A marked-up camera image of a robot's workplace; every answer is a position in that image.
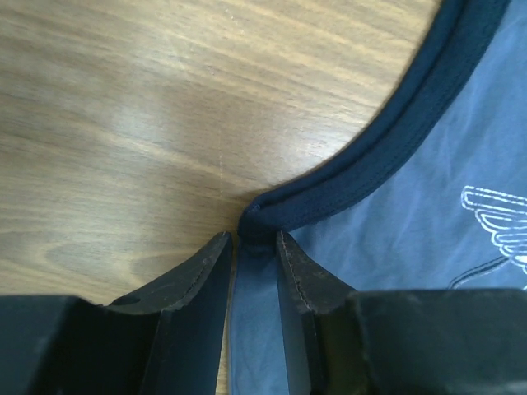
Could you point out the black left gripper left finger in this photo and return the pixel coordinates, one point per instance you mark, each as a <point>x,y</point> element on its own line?
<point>188,304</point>

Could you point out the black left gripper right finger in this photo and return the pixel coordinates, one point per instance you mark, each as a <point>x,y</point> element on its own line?
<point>316,326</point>

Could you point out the blue printed tank top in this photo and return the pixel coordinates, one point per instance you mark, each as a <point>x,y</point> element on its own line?
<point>431,195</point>

